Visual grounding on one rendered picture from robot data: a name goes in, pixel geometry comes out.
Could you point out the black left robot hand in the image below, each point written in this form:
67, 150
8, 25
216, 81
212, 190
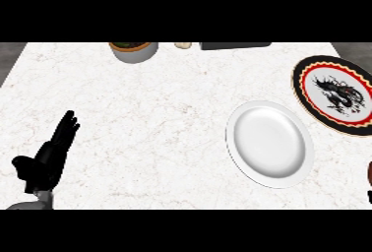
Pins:
45, 160

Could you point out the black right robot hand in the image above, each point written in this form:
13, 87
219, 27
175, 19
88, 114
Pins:
370, 197

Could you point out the brown sweet potato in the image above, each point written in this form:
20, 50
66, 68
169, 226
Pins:
370, 175

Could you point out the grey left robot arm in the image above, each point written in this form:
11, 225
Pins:
36, 202

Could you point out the plain white plate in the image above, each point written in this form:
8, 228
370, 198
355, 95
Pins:
269, 143

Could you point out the black red dragon plate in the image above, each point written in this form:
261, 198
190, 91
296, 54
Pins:
337, 93

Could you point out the grey pot with plant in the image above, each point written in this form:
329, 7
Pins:
135, 50

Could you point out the small beige object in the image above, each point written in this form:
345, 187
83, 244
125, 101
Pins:
184, 45

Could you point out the dark grey flat object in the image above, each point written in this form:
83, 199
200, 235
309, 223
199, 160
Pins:
234, 45

